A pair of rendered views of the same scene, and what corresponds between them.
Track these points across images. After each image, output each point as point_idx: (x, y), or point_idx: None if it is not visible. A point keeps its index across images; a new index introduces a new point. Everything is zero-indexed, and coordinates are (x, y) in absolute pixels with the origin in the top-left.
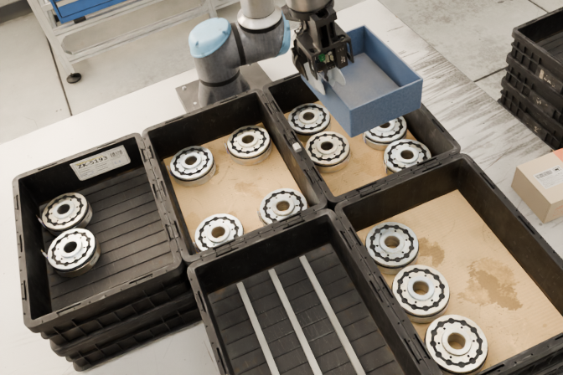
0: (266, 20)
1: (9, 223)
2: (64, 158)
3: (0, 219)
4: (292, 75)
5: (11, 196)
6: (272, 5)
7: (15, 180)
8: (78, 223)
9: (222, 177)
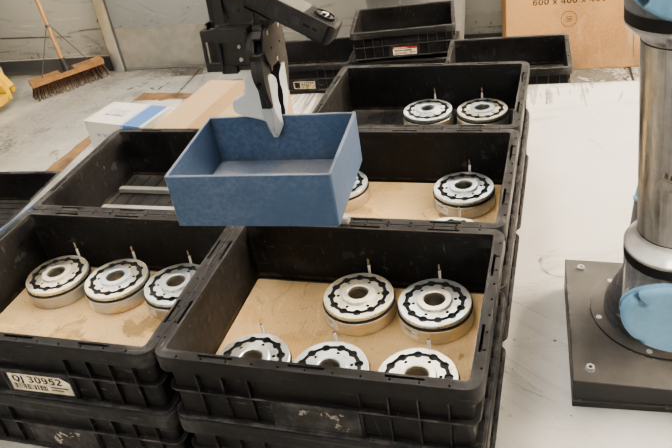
0: (633, 234)
1: (576, 134)
2: (524, 85)
3: (587, 130)
4: (495, 266)
5: (620, 137)
6: (650, 229)
7: (521, 62)
8: (458, 116)
9: (428, 218)
